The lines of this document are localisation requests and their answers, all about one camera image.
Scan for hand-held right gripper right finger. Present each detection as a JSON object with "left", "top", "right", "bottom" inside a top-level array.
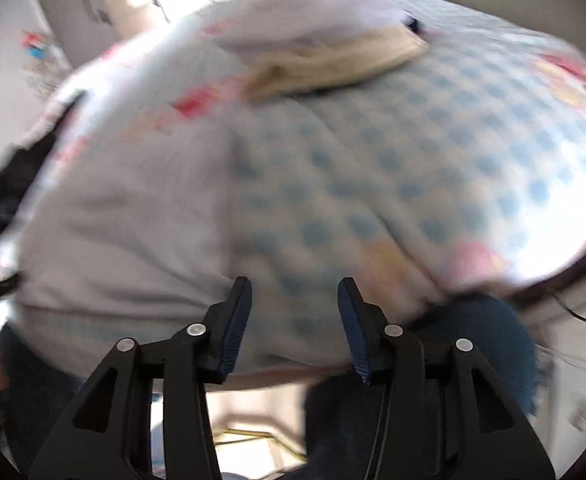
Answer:
[{"left": 337, "top": 276, "right": 556, "bottom": 480}]

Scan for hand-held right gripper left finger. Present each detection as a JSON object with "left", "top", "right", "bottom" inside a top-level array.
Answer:
[{"left": 28, "top": 276, "right": 254, "bottom": 480}]

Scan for black clothes pile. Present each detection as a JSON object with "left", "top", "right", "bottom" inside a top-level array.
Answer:
[{"left": 0, "top": 90, "right": 84, "bottom": 256}]

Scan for person's blue jeans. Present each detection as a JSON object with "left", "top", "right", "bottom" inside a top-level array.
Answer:
[{"left": 0, "top": 292, "right": 539, "bottom": 480}]

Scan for blue checkered printed blanket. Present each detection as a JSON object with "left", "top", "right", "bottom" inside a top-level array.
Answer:
[{"left": 23, "top": 0, "right": 586, "bottom": 391}]

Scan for beige folded garment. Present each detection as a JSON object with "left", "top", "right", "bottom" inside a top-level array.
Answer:
[{"left": 243, "top": 27, "right": 431, "bottom": 103}]

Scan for grey door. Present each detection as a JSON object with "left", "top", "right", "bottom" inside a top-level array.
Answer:
[{"left": 35, "top": 0, "right": 138, "bottom": 41}]

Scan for gold wire basket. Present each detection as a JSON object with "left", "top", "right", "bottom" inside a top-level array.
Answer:
[{"left": 213, "top": 422, "right": 304, "bottom": 461}]

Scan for colourful wall stickers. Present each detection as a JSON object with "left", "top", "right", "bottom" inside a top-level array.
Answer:
[{"left": 20, "top": 30, "right": 74, "bottom": 96}]

